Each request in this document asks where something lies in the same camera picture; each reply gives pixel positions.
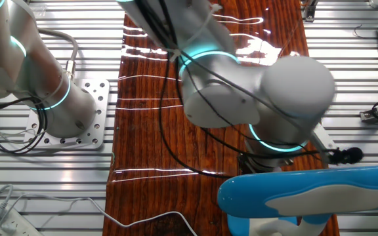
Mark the white power plug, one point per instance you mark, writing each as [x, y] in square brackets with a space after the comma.
[0, 213]

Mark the white power strip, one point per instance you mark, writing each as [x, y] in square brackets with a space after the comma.
[21, 226]

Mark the blue and white desk lamp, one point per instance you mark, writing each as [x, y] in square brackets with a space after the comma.
[248, 195]

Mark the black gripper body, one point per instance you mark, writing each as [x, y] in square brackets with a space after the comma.
[246, 165]

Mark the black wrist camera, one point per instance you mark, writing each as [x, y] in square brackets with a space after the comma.
[349, 155]

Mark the metal camera stand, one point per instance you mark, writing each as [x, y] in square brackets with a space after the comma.
[309, 13]

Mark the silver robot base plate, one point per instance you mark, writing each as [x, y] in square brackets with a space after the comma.
[100, 98]

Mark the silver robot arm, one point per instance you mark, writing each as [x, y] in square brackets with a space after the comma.
[294, 88]

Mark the wood grain table mat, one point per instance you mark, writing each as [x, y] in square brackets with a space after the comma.
[143, 137]

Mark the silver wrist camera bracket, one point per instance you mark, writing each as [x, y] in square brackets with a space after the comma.
[323, 137]

